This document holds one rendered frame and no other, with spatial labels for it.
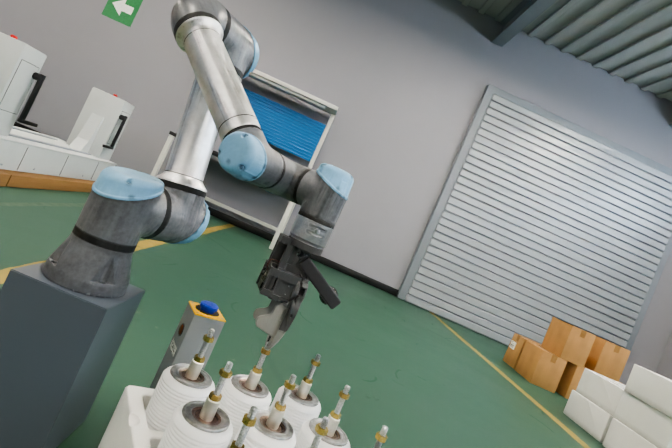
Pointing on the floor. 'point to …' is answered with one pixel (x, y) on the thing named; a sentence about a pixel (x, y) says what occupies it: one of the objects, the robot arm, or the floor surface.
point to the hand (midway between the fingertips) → (273, 342)
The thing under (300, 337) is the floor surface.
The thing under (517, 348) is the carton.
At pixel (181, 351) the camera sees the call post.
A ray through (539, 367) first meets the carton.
